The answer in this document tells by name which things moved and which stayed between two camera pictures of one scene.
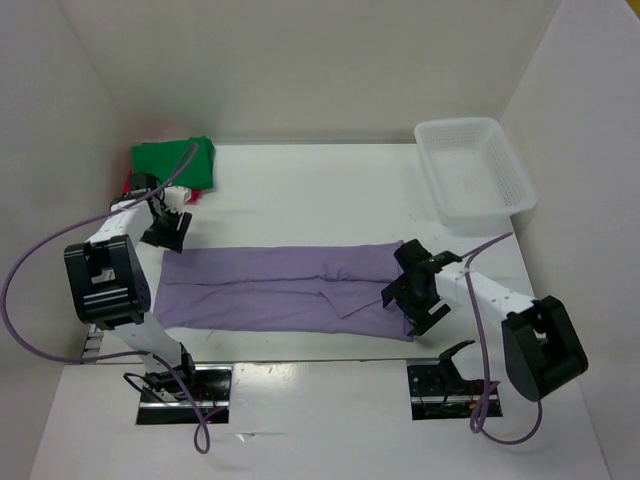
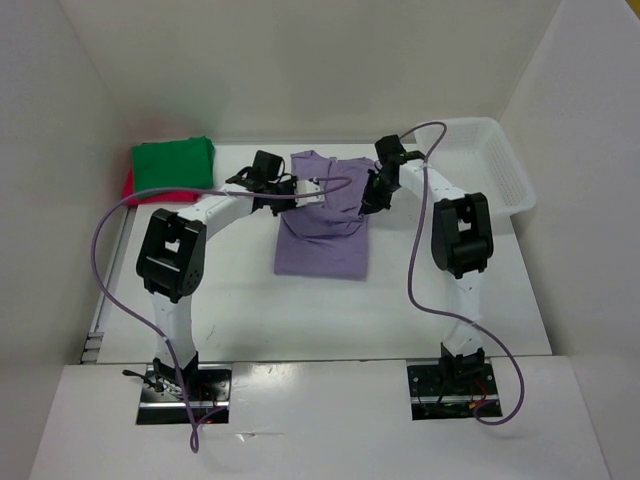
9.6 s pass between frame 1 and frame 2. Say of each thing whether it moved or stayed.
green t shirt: stayed
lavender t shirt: moved
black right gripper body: moved
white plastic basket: stayed
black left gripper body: moved
